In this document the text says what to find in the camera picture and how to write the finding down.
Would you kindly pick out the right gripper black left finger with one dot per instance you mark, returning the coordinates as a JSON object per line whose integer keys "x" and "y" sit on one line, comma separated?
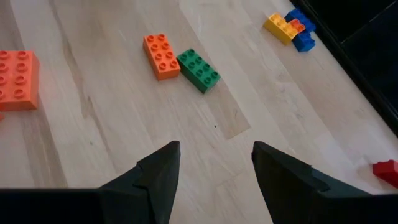
{"x": 77, "y": 207}

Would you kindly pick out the blue rectangular block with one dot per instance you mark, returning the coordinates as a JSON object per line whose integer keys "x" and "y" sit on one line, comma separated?
{"x": 300, "y": 15}

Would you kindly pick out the red rectangular block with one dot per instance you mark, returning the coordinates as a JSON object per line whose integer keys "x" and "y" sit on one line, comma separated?
{"x": 387, "y": 172}

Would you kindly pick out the black aluminium table frame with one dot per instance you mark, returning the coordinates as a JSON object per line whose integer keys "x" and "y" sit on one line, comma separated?
{"x": 373, "y": 46}

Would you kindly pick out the green rectangular block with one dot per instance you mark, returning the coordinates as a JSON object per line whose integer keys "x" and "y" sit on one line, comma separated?
{"x": 199, "y": 71}

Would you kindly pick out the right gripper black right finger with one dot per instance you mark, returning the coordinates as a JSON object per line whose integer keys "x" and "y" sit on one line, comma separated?
{"x": 311, "y": 202}

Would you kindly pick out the orange rectangular block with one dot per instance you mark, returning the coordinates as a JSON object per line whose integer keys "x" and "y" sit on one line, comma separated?
{"x": 161, "y": 57}
{"x": 18, "y": 81}

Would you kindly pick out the orange square block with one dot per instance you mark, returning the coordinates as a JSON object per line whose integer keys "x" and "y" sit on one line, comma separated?
{"x": 297, "y": 25}

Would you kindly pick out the yellow rectangular block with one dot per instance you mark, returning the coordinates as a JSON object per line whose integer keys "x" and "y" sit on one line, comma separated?
{"x": 280, "y": 28}

